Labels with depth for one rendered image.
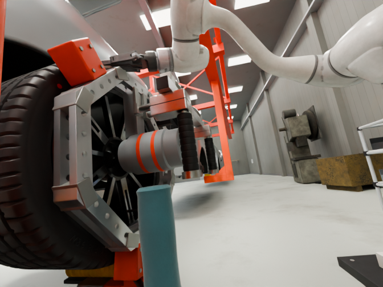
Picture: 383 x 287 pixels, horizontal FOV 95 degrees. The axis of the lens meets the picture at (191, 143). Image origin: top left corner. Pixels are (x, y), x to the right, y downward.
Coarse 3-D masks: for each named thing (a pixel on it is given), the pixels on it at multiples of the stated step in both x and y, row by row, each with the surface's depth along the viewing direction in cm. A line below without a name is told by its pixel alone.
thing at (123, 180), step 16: (112, 96) 67; (96, 112) 77; (112, 112) 78; (96, 128) 56; (112, 128) 63; (96, 144) 59; (112, 144) 68; (96, 160) 57; (96, 176) 53; (112, 176) 59; (128, 176) 69; (144, 176) 85; (112, 192) 85; (128, 192) 66; (112, 208) 77; (128, 208) 65; (128, 224) 61
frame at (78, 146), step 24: (120, 72) 55; (72, 96) 37; (96, 96) 43; (72, 120) 37; (72, 144) 36; (72, 168) 35; (72, 192) 34; (96, 192) 38; (72, 216) 38; (96, 216) 37; (120, 240) 43
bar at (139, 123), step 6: (126, 90) 64; (126, 96) 64; (132, 96) 63; (126, 102) 63; (132, 102) 63; (126, 108) 63; (132, 108) 62; (126, 114) 63; (132, 114) 62; (126, 120) 62; (132, 120) 62; (138, 120) 62; (126, 126) 62; (132, 126) 61; (138, 126) 62; (126, 132) 62; (132, 132) 61; (138, 132) 61; (144, 132) 65
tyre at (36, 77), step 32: (32, 96) 37; (0, 128) 33; (32, 128) 36; (0, 160) 33; (32, 160) 35; (0, 192) 32; (32, 192) 34; (0, 224) 34; (32, 224) 33; (64, 224) 39; (0, 256) 40; (32, 256) 37; (64, 256) 38; (96, 256) 45
